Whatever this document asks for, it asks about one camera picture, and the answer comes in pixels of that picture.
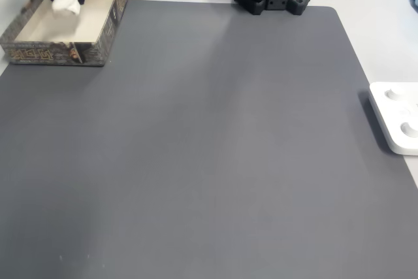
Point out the white plastic stand base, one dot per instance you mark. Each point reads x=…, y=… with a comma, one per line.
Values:
x=392, y=141

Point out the white block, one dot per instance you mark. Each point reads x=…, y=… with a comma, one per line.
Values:
x=65, y=4

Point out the printed cardboard box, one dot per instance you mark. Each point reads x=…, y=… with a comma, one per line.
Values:
x=49, y=55

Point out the grey table mat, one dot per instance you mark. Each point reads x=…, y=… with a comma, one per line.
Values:
x=228, y=177

